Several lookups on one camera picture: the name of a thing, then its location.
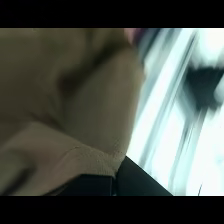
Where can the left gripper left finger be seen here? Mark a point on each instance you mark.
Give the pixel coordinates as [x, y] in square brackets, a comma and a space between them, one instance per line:
[90, 186]

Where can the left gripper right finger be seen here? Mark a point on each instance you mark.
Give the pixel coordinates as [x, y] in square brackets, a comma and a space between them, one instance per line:
[138, 181]

